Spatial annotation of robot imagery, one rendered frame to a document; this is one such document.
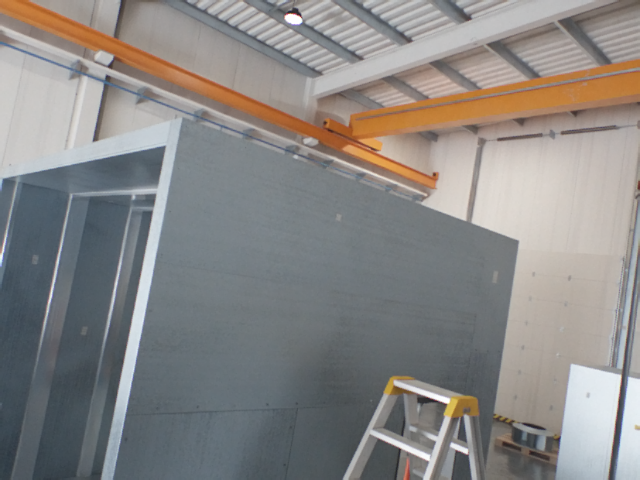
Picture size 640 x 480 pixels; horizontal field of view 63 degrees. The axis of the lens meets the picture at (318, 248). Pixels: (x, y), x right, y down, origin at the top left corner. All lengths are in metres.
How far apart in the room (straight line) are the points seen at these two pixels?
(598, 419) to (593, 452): 0.48
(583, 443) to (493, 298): 5.60
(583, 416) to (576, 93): 5.44
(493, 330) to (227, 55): 9.89
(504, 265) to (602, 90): 6.95
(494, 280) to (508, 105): 7.71
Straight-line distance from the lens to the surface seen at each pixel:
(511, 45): 11.97
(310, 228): 2.37
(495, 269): 3.63
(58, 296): 5.48
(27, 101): 10.64
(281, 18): 11.40
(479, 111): 11.39
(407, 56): 11.53
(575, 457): 9.10
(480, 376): 3.66
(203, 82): 11.42
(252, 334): 2.25
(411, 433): 2.58
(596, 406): 8.90
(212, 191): 2.08
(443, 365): 3.28
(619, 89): 10.26
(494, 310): 3.67
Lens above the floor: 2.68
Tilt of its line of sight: 4 degrees up
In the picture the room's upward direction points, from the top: 10 degrees clockwise
